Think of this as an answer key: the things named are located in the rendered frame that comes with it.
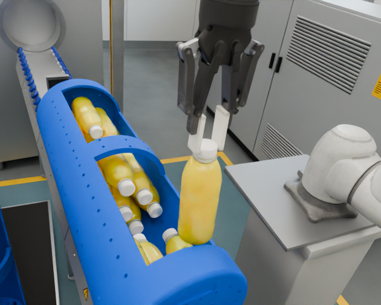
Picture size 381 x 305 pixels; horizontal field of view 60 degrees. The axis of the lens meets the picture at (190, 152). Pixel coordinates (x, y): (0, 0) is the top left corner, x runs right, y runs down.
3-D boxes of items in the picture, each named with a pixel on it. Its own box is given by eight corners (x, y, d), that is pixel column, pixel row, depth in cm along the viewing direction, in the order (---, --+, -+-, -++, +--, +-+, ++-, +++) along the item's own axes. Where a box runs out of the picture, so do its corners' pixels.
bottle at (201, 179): (218, 228, 66) (232, 149, 56) (202, 252, 61) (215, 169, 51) (187, 215, 69) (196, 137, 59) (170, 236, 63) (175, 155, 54)
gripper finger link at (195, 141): (206, 116, 49) (202, 117, 48) (199, 155, 53) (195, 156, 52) (196, 108, 51) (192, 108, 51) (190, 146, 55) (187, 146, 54)
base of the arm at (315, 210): (319, 173, 122) (325, 161, 119) (359, 216, 105) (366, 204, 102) (276, 177, 117) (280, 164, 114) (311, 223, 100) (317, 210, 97)
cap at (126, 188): (126, 193, 84) (129, 198, 83) (115, 189, 82) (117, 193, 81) (136, 183, 84) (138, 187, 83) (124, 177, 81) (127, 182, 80)
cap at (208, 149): (220, 152, 56) (221, 143, 55) (210, 162, 53) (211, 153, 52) (199, 144, 57) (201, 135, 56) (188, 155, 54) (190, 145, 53)
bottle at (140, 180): (105, 163, 99) (126, 203, 86) (117, 144, 98) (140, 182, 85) (124, 169, 104) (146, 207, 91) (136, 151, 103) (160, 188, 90)
